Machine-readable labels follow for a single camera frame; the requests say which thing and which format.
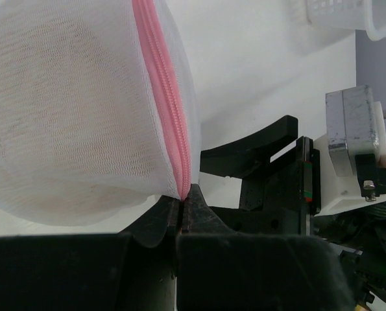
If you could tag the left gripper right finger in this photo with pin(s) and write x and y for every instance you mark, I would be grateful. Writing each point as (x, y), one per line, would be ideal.
(199, 219)

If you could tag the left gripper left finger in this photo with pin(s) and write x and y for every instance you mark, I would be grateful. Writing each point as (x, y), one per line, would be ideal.
(162, 219)

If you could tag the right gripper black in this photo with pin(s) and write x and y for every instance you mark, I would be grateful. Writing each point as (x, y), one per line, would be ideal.
(284, 196)

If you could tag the white mesh laundry bag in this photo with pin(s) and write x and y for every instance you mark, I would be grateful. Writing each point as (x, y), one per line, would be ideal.
(97, 109)

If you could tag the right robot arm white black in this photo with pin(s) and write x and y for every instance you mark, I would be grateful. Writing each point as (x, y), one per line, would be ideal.
(360, 232)

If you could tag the white plastic basket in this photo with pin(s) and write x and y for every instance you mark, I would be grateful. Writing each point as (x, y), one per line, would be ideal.
(367, 15)

